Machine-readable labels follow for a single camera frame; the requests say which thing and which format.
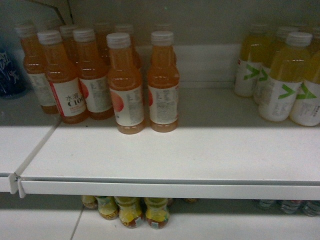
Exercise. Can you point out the orange juice bottle C100 label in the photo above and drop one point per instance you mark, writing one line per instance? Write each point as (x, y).
(62, 76)

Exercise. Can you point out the white upper shelf board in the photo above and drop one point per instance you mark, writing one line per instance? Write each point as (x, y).
(221, 149)

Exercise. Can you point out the yellow juice bottle front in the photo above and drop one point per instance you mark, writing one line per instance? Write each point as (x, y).
(284, 79)

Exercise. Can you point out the orange juice bottle front centre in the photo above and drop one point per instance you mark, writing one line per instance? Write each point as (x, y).
(125, 85)

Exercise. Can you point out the orange juice bottle front right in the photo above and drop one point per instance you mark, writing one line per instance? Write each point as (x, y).
(163, 83)

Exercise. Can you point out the orange juice bottle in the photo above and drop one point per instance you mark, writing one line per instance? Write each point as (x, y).
(34, 63)
(163, 83)
(125, 85)

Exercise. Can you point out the lemon tea bottle below shelf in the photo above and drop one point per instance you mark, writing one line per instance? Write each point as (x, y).
(130, 211)

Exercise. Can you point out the yellow juice bottle right edge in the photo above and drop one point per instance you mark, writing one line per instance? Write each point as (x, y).
(306, 108)

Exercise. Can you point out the orange juice bottle far left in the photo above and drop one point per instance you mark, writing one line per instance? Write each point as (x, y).
(34, 63)

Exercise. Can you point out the yellow juice bottle left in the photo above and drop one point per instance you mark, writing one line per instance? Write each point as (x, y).
(252, 53)

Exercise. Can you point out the dark blue bottle left edge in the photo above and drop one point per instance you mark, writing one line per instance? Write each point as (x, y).
(11, 83)

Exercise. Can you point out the yellow juice bottle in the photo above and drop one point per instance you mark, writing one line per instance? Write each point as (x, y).
(252, 53)
(284, 79)

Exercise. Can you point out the orange juice bottle second row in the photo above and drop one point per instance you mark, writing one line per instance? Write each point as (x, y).
(92, 72)

